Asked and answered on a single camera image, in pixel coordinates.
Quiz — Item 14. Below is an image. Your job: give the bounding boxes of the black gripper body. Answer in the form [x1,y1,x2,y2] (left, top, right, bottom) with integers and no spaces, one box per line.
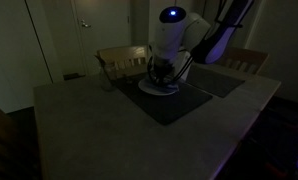
[152,57,177,83]

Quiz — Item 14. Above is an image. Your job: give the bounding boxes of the white round plate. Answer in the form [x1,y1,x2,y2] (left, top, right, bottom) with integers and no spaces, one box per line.
[137,77,180,97]

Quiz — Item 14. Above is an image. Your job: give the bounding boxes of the dark placemat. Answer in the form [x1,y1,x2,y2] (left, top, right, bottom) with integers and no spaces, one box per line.
[113,73,214,127]
[185,63,246,99]

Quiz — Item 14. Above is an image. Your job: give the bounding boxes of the wooden slatted chair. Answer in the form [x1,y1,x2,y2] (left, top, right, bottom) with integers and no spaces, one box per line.
[218,46,269,76]
[95,44,153,81]

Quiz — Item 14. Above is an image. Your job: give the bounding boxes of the clear drinking glass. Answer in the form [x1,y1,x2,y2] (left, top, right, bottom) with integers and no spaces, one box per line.
[98,63,118,93]

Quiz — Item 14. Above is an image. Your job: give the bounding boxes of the white door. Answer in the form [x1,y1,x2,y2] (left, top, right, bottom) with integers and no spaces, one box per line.
[72,0,132,76]

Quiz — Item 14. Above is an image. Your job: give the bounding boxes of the metal door handle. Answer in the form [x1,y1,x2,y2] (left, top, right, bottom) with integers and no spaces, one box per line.
[80,19,92,29]

